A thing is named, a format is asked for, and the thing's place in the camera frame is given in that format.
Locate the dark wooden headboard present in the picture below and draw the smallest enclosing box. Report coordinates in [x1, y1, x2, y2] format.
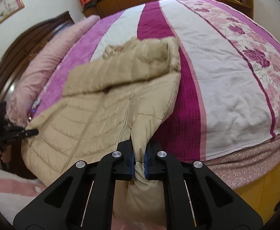
[0, 11, 74, 102]

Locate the pink rolled quilt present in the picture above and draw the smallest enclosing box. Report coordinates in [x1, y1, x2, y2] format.
[6, 15, 100, 127]

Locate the beige puffer jacket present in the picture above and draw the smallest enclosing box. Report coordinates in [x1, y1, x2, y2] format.
[21, 36, 181, 226]

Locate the pink purple floral bedspread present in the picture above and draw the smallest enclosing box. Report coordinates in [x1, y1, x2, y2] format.
[29, 0, 280, 190]

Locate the yellow wooden bed frame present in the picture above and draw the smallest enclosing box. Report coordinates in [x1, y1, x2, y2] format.
[235, 163, 280, 223]

